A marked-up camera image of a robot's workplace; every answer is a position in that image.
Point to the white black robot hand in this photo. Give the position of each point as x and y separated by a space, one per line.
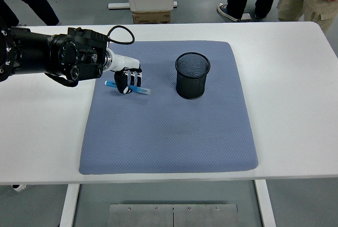
122 62

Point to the blue marker with clear cap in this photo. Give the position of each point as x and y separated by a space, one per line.
140 89

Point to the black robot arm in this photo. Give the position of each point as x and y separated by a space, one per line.
31 52

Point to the black mesh pen holder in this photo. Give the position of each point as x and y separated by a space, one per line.
190 87

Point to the brown cardboard box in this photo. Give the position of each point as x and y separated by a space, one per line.
151 17

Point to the white flat floor base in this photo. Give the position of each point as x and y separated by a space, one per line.
118 6

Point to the blue-grey textured mat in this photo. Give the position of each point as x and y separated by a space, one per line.
158 132

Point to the small grey floor plate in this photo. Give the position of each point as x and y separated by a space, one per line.
247 16

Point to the white table leg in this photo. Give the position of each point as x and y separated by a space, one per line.
69 206
265 206

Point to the grey metal plate with screws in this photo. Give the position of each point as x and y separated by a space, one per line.
140 216
206 216

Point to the small white black object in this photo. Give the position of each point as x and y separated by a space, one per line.
19 188

